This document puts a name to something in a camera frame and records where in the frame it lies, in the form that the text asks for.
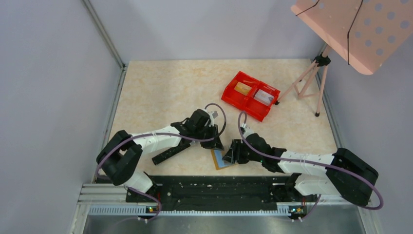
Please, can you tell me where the yellow leather card holder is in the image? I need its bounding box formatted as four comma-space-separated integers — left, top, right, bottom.
211, 150, 236, 171

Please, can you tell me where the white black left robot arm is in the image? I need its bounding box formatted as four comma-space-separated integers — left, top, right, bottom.
96, 109, 224, 193

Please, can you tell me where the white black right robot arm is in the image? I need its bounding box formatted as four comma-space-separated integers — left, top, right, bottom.
223, 133, 382, 207

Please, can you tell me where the orange card in bin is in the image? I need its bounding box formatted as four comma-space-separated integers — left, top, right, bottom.
234, 82, 252, 96

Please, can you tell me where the white card in bin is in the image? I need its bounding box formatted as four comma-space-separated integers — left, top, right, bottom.
254, 89, 274, 106

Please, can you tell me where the black microphone silver head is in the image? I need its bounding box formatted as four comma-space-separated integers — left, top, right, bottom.
152, 143, 191, 165

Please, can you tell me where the red two-compartment plastic bin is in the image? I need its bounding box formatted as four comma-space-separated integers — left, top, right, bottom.
221, 71, 281, 122

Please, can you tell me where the pink perforated music stand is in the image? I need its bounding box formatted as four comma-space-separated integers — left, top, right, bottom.
275, 0, 413, 117

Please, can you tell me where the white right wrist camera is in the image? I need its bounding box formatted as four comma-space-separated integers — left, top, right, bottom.
241, 123, 255, 138

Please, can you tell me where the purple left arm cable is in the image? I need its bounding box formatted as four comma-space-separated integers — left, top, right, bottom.
94, 102, 227, 223

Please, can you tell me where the grey slotted cable duct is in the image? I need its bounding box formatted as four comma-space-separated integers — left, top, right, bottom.
88, 204, 291, 216

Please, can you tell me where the black cable on stand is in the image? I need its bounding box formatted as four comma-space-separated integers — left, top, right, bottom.
295, 0, 365, 65

